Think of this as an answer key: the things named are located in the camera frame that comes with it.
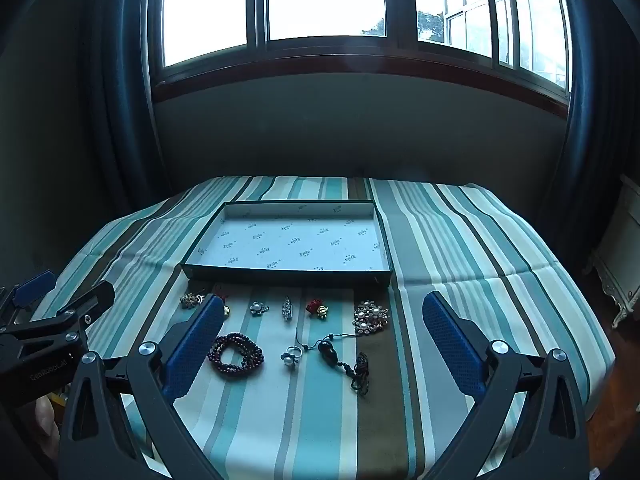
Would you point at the long crystal brooch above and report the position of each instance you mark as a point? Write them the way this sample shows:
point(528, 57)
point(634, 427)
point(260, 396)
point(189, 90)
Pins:
point(286, 309)

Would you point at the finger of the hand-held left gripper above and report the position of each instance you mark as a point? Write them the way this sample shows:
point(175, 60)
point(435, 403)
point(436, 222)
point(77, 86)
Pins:
point(85, 302)
point(35, 286)

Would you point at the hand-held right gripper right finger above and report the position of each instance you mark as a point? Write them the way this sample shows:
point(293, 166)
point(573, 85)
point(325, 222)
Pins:
point(452, 350)

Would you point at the gold filigree brooch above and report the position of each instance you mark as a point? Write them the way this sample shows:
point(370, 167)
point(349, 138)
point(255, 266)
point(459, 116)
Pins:
point(189, 300)

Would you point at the pearl flower brooch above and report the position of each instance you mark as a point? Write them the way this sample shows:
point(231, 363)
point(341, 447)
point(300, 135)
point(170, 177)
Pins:
point(257, 308)

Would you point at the white carved cabinet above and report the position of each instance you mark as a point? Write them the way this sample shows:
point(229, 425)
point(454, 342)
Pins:
point(622, 250)

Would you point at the green shallow cardboard box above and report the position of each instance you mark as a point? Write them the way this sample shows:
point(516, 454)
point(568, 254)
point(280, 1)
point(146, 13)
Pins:
point(290, 245)

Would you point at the dark blue curtain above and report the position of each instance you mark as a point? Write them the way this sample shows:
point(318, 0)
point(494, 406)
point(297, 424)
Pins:
point(595, 110)
point(125, 85)

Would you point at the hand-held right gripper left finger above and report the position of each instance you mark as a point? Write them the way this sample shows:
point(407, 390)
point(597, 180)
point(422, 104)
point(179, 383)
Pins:
point(195, 345)

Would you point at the small red gold charm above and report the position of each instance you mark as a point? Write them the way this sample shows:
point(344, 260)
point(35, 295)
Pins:
point(316, 306)

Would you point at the large pearl cluster brooch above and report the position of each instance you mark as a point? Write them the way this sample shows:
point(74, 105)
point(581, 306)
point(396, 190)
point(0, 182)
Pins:
point(371, 317)

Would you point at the striped bedspread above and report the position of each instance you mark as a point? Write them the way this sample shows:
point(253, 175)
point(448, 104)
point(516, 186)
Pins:
point(450, 240)

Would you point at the person's left hand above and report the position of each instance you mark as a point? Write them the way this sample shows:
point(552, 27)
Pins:
point(46, 412)

